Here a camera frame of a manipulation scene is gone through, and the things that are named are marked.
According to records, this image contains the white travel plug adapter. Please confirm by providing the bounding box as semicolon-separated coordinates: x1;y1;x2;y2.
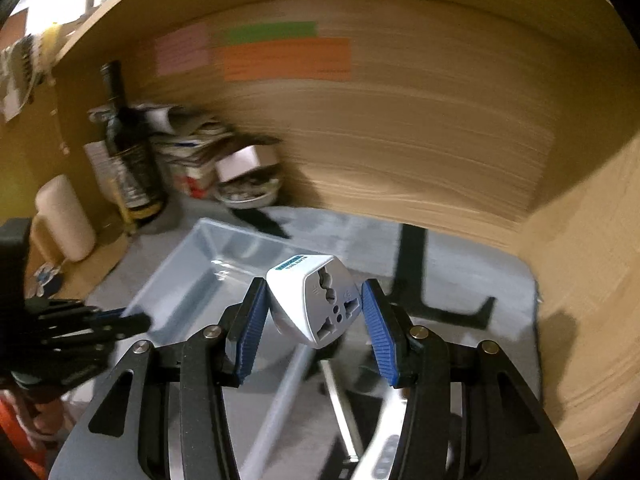
266;254;362;350

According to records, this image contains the clear plastic storage bin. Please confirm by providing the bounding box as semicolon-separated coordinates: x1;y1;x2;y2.
124;219;334;479

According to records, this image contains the green paper note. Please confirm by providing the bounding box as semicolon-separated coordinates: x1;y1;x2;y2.
222;21;318;46

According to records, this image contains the grey black patterned mat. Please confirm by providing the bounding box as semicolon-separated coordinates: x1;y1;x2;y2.
60;194;547;480

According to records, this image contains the stack of books and papers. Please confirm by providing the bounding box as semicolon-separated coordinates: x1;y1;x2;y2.
136;103;282;200

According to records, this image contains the silver metal cylinder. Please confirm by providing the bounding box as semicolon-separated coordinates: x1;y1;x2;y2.
319;360;364;463

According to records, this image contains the white bowl of stones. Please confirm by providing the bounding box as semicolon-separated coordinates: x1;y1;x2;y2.
214;174;282;210

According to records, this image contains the white folded card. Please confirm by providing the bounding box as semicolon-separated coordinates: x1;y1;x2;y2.
215;144;280;182

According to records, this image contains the pink paper note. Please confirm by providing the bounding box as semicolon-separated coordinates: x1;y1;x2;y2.
154;23;209;76

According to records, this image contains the white handheld massager device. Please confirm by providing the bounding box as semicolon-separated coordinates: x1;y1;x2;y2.
352;388;409;480

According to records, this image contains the orange sleeve left forearm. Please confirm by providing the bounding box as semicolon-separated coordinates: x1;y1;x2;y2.
1;390;65;479

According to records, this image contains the beige thermos bottle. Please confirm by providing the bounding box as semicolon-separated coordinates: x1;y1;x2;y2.
32;174;96;266

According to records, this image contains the dark elephant label wine bottle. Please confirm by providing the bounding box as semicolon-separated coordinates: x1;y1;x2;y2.
101;61;168;226

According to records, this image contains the orange paper note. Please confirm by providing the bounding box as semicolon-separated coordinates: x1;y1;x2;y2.
216;37;352;82

